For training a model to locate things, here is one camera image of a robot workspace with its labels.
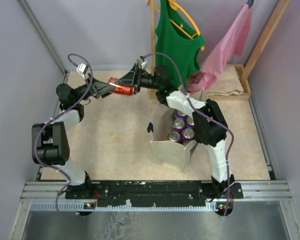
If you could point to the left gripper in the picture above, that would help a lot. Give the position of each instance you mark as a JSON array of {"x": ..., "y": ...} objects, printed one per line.
[{"x": 98, "y": 88}]

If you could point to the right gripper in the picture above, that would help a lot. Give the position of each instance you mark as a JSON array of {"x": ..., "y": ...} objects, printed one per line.
[{"x": 129, "y": 79}]

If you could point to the red Coke can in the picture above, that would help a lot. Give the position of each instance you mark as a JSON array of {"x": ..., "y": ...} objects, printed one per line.
[
  {"x": 186, "y": 142},
  {"x": 124, "y": 89}
]

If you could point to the purple fanta can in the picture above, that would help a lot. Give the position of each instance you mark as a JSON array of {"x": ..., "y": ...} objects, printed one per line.
[
  {"x": 178, "y": 125},
  {"x": 189, "y": 122},
  {"x": 188, "y": 134},
  {"x": 180, "y": 115},
  {"x": 174, "y": 136}
]

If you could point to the purple Fanta can top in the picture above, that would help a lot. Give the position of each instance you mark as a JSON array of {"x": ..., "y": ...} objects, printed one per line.
[{"x": 189, "y": 122}]

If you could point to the beige canvas tote bag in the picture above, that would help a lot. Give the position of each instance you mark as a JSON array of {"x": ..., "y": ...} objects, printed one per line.
[{"x": 173, "y": 155}]

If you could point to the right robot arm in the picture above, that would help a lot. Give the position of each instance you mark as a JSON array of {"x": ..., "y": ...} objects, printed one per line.
[{"x": 210, "y": 127}]

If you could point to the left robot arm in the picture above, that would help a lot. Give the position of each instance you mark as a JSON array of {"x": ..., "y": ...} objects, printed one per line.
[{"x": 50, "y": 146}]

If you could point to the green tank top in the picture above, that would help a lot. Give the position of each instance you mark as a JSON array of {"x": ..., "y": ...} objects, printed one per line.
[{"x": 180, "y": 41}]

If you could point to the yellow clothes hanger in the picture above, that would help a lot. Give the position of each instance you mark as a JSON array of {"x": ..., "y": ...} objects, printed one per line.
[{"x": 187, "y": 22}]

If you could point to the beige folded cloth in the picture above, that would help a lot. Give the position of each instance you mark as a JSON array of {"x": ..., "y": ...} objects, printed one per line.
[{"x": 228, "y": 84}]

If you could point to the pink shirt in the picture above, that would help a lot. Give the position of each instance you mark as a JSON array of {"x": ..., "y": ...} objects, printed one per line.
[{"x": 233, "y": 42}]

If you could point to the wooden clothes rack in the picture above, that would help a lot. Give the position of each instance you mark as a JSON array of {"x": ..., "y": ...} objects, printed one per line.
[{"x": 243, "y": 71}]

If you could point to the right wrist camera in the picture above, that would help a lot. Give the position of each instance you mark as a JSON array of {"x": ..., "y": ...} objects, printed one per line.
[{"x": 142, "y": 63}]

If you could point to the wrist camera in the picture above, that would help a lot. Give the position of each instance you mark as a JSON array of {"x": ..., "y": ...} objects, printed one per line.
[
  {"x": 142, "y": 63},
  {"x": 82, "y": 69}
]

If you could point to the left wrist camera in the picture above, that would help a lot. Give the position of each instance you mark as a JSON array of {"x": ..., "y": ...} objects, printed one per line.
[{"x": 82, "y": 69}]

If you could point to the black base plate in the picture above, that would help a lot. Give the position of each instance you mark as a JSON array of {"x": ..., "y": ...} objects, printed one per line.
[{"x": 115, "y": 193}]

